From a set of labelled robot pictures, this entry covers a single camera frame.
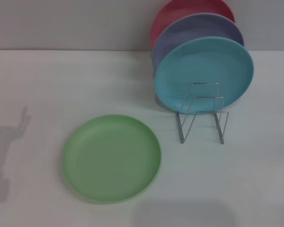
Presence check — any green round plate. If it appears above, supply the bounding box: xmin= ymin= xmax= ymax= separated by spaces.
xmin=62 ymin=114 xmax=162 ymax=205

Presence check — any red round plate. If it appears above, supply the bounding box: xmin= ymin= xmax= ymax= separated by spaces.
xmin=150 ymin=0 xmax=235 ymax=49

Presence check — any purple round plate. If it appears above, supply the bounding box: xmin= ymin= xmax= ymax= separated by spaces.
xmin=151 ymin=13 xmax=245 ymax=79

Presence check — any teal round plate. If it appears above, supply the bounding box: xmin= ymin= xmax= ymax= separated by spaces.
xmin=153 ymin=35 xmax=255 ymax=116

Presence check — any silver wire plate rack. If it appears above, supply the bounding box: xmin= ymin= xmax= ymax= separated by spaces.
xmin=176 ymin=82 xmax=230 ymax=144

